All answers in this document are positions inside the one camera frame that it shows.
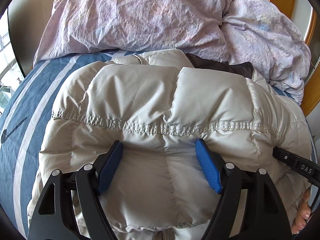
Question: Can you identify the blue white striped bed sheet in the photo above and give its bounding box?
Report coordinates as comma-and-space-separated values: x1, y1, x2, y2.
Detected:
1, 50, 128, 239

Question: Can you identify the pink floral crumpled duvet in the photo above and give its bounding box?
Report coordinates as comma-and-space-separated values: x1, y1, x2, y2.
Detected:
34, 0, 311, 102

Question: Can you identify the beige quilted down jacket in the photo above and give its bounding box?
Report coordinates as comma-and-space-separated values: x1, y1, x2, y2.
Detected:
27, 50, 312, 239

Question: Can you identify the window with dark frame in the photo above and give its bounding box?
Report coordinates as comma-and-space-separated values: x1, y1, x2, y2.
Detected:
0, 9, 24, 114

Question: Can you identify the orange wooden door frame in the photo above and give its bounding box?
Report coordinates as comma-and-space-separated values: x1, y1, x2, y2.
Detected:
267, 0, 320, 117

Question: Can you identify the person's right hand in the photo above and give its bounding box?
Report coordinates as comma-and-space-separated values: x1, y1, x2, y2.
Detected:
291, 188, 311, 235

